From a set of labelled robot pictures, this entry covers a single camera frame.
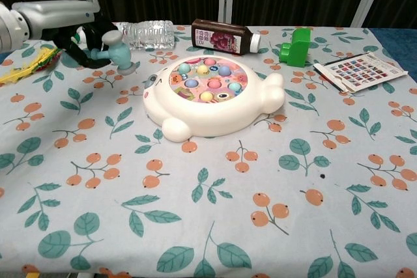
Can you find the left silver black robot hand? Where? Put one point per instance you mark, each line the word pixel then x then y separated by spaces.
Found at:
pixel 58 16

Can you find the teal and grey toy hammer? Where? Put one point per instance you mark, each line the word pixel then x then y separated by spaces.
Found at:
pixel 121 55

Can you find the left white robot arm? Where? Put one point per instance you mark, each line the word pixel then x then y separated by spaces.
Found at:
pixel 11 30

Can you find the white whack-a-mole toy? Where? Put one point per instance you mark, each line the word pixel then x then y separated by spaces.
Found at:
pixel 211 120

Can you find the yellow feather shuttlecock toy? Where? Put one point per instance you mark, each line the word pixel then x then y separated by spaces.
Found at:
pixel 42 61

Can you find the clear plastic water bottle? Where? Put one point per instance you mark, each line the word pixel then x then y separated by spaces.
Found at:
pixel 150 34

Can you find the brown grape juice bottle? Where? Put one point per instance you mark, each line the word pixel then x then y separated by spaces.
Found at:
pixel 221 38

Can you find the floral fruit print tablecloth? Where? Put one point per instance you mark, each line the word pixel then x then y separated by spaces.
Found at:
pixel 208 193

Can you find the green plastic toy block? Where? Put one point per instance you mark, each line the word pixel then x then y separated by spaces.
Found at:
pixel 297 48

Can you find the thin black pen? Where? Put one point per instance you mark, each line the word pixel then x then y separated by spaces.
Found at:
pixel 345 59

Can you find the printed picture grid card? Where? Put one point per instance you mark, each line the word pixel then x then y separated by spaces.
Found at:
pixel 361 71

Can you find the blue table cover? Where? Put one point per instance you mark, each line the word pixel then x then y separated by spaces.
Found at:
pixel 400 43

